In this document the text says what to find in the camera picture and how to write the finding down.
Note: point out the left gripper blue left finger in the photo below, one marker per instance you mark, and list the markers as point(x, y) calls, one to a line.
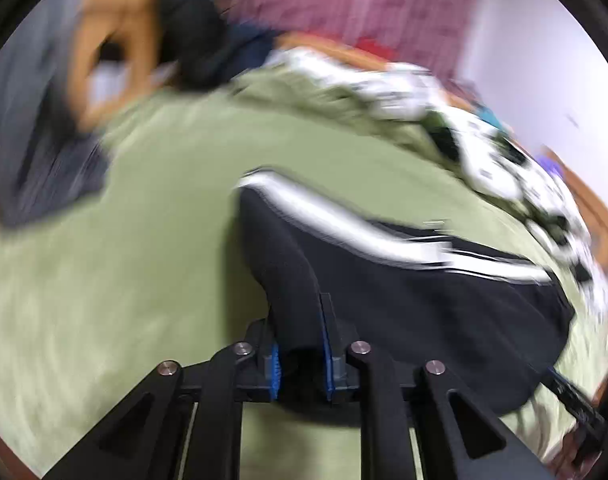
point(178, 422)

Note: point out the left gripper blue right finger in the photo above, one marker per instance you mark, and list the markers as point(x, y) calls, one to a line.
point(419, 422)

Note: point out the black track pants white stripe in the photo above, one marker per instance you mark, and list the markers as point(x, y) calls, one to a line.
point(497, 320)

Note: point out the green plush bed blanket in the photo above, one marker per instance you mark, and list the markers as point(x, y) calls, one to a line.
point(150, 269)

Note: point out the white floral quilt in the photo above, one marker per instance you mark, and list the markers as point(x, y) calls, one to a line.
point(484, 153)

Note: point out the grey denim jeans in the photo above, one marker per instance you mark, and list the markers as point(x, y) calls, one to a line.
point(47, 162)

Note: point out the teal patterned pillow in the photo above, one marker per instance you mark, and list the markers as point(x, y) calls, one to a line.
point(487, 115)

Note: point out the navy blue garment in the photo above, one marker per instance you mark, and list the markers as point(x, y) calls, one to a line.
point(247, 46)

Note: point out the maroon patterned curtain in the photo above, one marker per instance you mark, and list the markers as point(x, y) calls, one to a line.
point(430, 33)

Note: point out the black jacket on rail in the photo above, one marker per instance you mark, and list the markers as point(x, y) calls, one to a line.
point(195, 36)

